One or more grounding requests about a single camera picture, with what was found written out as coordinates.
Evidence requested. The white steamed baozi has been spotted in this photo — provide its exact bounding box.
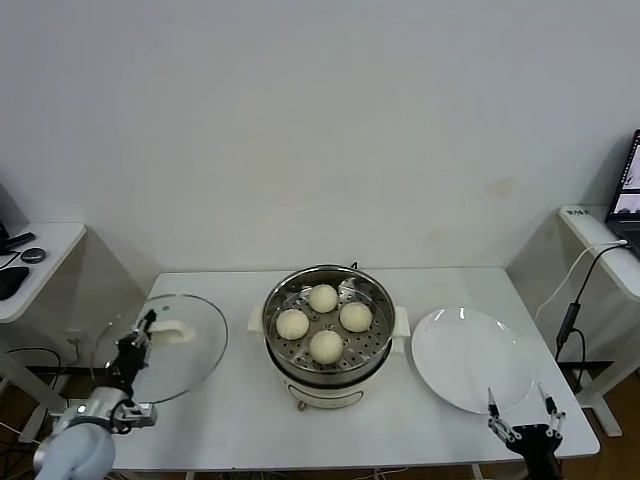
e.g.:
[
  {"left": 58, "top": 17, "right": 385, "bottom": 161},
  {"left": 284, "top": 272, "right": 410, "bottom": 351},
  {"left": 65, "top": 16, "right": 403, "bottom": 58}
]
[
  {"left": 339, "top": 301, "right": 374, "bottom": 333},
  {"left": 307, "top": 283, "right": 339, "bottom": 314},
  {"left": 308, "top": 329, "right": 344, "bottom": 365},
  {"left": 275, "top": 308, "right": 310, "bottom": 341}
]

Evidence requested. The black flat bar device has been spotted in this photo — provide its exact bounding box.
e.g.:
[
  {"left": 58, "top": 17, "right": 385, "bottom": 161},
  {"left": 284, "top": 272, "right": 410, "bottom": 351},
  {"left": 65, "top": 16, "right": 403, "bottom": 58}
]
[{"left": 0, "top": 232, "right": 36, "bottom": 251}]

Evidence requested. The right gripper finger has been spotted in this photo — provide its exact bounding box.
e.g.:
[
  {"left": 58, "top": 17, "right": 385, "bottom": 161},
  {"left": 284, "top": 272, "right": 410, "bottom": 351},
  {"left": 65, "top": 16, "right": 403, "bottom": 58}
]
[
  {"left": 485, "top": 386, "right": 521, "bottom": 444},
  {"left": 537, "top": 382, "right": 567, "bottom": 439}
]

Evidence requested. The glass lid with cream handle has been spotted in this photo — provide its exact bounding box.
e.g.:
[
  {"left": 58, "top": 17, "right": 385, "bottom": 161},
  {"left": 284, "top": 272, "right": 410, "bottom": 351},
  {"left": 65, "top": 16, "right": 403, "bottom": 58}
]
[{"left": 92, "top": 293, "right": 230, "bottom": 405}]

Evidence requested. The black cable with adapter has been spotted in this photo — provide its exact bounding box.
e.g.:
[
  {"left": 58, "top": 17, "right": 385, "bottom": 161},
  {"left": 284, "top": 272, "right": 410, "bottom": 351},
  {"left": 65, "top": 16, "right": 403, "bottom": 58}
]
[{"left": 554, "top": 243, "right": 630, "bottom": 396}]

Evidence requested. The cream electric cooker base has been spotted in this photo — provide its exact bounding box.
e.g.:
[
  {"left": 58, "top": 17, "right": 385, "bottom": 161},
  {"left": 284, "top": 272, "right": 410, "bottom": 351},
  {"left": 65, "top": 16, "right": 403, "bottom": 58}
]
[{"left": 246, "top": 299, "right": 412, "bottom": 412}]

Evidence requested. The black floor cable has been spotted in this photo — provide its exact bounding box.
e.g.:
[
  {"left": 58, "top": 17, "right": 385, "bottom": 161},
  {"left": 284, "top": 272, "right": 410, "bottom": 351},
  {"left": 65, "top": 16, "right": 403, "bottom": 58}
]
[{"left": 0, "top": 347, "right": 69, "bottom": 396}]

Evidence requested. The white side desk with laptop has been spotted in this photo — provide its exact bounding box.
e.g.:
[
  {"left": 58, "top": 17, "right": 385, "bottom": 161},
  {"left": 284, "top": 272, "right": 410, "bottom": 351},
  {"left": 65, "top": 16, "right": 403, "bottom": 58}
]
[{"left": 558, "top": 203, "right": 640, "bottom": 437}]

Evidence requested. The white side desk with monitor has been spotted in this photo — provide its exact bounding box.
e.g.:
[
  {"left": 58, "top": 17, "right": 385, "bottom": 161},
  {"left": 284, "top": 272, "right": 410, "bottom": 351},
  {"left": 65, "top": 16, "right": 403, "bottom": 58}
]
[{"left": 0, "top": 222, "right": 89, "bottom": 446}]

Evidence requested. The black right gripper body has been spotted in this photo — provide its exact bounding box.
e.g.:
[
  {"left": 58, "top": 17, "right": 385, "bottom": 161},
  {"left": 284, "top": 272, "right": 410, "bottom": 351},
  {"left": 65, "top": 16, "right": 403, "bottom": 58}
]
[{"left": 507, "top": 424, "right": 564, "bottom": 480}]

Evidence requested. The black monitor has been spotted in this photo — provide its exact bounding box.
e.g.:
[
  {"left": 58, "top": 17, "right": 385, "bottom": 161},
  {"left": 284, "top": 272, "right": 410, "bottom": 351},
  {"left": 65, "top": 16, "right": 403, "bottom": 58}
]
[{"left": 0, "top": 183, "right": 29, "bottom": 241}]

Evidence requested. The stainless steel steamer basket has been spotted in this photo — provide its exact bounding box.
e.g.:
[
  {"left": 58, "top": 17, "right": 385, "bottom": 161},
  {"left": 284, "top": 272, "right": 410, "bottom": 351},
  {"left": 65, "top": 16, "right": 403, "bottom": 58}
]
[{"left": 262, "top": 264, "right": 396, "bottom": 381}]

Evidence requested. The white round plate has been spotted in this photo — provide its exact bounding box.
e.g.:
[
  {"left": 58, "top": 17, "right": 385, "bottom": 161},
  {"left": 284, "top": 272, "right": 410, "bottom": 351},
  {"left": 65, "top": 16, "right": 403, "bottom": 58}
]
[{"left": 410, "top": 307, "right": 536, "bottom": 416}]

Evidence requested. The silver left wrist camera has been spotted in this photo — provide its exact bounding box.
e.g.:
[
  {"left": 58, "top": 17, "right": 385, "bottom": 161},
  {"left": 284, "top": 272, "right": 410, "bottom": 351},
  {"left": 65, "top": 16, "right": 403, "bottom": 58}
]
[{"left": 119, "top": 401, "right": 157, "bottom": 430}]

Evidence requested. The white charging cable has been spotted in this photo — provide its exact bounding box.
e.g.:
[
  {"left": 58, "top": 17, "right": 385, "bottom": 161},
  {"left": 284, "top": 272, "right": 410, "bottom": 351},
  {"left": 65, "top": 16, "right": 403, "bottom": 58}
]
[{"left": 535, "top": 239, "right": 630, "bottom": 319}]

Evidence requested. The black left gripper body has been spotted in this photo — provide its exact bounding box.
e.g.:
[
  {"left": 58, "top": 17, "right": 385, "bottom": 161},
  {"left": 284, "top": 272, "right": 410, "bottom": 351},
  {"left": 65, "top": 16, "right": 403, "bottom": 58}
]
[{"left": 112, "top": 333, "right": 150, "bottom": 386}]

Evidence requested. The black open laptop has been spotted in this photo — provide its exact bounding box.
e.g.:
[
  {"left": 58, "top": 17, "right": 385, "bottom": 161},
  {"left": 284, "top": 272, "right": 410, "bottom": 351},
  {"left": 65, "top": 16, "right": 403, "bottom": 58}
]
[{"left": 604, "top": 128, "right": 640, "bottom": 259}]

